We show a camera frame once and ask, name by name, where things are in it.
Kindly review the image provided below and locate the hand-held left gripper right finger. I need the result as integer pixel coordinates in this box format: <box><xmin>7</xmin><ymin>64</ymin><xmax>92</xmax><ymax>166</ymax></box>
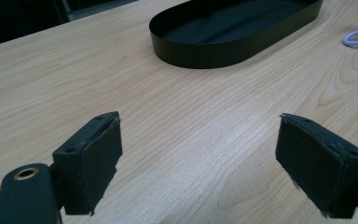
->
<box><xmin>275</xmin><ymin>112</ymin><xmax>358</xmax><ymax>218</ymax></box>

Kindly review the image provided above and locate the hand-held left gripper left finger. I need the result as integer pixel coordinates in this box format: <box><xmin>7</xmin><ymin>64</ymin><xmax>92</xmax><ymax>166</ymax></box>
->
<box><xmin>51</xmin><ymin>111</ymin><xmax>124</xmax><ymax>217</ymax></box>

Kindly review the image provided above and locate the black oval tray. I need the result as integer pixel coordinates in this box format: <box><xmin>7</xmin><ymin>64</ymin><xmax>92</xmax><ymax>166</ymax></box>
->
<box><xmin>148</xmin><ymin>0</ymin><xmax>324</xmax><ymax>70</ymax></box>

